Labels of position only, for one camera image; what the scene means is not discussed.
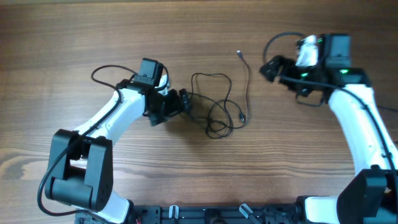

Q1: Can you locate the black usb cable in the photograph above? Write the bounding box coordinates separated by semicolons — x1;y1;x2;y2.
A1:
183;50;252;140

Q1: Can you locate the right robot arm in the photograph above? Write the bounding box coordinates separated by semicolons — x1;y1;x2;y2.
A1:
259;34;397;223

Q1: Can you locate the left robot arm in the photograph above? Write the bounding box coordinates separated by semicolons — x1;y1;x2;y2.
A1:
37;58;190;223

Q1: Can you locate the left camera black cable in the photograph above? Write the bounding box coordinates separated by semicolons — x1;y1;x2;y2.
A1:
36;64;137;217

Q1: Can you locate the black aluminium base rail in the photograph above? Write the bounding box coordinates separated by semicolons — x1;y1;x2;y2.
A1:
74;203;305;224

